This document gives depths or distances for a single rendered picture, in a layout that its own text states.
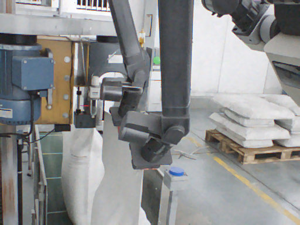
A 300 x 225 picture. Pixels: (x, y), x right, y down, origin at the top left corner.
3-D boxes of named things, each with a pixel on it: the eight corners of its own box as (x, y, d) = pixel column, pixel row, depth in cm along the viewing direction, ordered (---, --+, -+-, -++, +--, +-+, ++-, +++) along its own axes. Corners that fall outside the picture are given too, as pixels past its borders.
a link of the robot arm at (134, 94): (145, 92, 106) (142, 81, 110) (123, 89, 104) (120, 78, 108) (139, 109, 110) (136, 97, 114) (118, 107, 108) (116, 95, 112)
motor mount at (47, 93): (56, 105, 109) (57, 53, 105) (34, 105, 107) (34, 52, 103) (49, 87, 135) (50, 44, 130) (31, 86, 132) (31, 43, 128)
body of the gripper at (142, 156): (128, 143, 87) (136, 130, 81) (165, 142, 91) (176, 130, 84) (131, 168, 84) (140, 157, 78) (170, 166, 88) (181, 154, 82)
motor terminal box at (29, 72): (54, 96, 105) (55, 57, 102) (21, 99, 98) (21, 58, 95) (41, 91, 110) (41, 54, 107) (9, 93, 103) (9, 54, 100)
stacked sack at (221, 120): (269, 129, 434) (271, 118, 431) (225, 132, 407) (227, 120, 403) (247, 119, 471) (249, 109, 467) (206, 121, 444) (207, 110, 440)
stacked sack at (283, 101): (322, 118, 418) (325, 106, 414) (294, 118, 403) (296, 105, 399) (285, 104, 479) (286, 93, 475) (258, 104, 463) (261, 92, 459)
